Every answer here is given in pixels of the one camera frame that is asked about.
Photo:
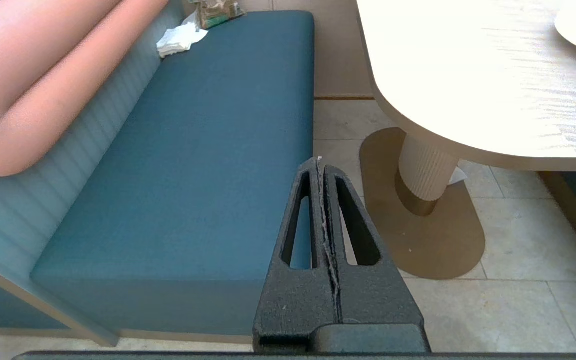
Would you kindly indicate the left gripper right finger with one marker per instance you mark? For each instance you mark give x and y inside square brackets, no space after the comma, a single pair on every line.
[375,300]

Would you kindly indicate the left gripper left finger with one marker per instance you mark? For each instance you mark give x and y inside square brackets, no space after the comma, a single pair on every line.
[293,305]

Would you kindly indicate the crumpled white tissue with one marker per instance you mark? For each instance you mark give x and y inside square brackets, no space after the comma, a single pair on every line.
[178,40]

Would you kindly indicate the green snack bag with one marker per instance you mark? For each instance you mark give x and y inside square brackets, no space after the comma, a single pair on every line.
[218,12]

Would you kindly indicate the pink bolster cushion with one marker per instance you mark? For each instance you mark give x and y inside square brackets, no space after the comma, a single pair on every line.
[28,75]

